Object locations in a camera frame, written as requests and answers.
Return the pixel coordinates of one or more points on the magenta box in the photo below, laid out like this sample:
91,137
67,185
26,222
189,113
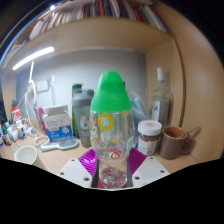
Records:
41,118

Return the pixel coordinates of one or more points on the clear glass bottle white cap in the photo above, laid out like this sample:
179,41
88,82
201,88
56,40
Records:
161,103

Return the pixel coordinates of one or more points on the white tube lamp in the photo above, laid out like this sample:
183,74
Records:
33,57

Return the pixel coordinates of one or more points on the metal spoon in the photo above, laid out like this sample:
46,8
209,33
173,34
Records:
191,130

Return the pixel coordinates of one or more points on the white charger block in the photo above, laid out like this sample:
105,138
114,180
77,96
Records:
31,131

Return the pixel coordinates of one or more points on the white and blue carton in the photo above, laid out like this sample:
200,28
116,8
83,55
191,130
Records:
58,125

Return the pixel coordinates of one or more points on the blue plastic bag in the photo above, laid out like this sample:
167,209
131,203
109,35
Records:
141,110

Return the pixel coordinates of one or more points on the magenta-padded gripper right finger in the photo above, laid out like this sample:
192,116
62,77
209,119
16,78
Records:
150,170

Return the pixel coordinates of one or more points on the brown mug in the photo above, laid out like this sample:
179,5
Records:
171,143

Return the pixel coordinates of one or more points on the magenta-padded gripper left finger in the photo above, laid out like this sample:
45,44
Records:
75,171

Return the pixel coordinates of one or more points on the green glass bottle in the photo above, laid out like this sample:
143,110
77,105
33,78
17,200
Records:
76,89

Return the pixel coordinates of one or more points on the wooden shelf unit with books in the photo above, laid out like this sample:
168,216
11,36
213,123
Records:
100,33

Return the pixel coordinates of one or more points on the light blue hairbrush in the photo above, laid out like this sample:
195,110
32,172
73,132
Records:
65,144

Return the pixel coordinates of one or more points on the grey shaker bottle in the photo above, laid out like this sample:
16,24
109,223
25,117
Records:
83,116

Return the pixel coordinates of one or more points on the brown jar with white lid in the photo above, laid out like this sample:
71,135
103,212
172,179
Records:
149,136

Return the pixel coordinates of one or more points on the white wall socket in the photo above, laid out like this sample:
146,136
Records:
42,86

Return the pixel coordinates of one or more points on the clear bottle with green cap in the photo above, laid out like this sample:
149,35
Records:
110,96

